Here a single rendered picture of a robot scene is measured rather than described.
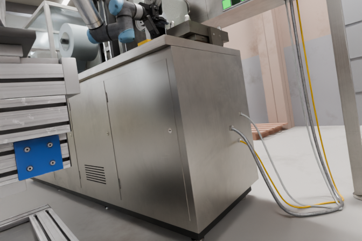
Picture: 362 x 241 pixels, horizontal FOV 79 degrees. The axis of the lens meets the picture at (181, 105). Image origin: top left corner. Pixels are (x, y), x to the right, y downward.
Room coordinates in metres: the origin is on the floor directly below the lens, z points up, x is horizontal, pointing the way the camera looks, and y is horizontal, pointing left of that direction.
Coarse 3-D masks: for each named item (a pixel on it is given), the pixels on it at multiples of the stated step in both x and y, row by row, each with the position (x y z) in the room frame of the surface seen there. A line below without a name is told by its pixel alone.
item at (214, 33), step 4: (208, 28) 1.20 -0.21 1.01; (212, 28) 1.21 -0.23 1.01; (216, 28) 1.24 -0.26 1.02; (208, 32) 1.20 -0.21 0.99; (212, 32) 1.20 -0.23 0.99; (216, 32) 1.23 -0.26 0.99; (208, 36) 1.20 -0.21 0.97; (212, 36) 1.20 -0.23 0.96; (216, 36) 1.23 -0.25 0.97; (220, 36) 1.26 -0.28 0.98; (212, 40) 1.19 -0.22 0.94; (216, 40) 1.22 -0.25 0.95; (220, 40) 1.26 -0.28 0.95; (212, 44) 1.19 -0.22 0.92; (216, 44) 1.22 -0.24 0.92; (220, 44) 1.25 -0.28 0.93
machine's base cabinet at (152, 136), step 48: (96, 96) 1.28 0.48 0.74; (144, 96) 1.00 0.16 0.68; (192, 96) 0.94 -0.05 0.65; (240, 96) 1.28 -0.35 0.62; (96, 144) 1.33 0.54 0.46; (144, 144) 1.03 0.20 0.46; (192, 144) 0.90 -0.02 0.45; (240, 144) 1.21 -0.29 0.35; (96, 192) 1.39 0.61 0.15; (144, 192) 1.07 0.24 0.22; (192, 192) 0.87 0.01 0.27; (240, 192) 1.16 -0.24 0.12; (192, 240) 0.98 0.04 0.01
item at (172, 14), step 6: (162, 6) 1.24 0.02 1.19; (168, 6) 1.28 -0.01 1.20; (168, 12) 1.27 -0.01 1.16; (174, 12) 1.32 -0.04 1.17; (180, 12) 1.36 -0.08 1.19; (186, 12) 1.41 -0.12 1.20; (168, 18) 1.27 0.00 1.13; (174, 18) 1.31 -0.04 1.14; (180, 18) 1.36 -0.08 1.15; (168, 24) 1.26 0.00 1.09
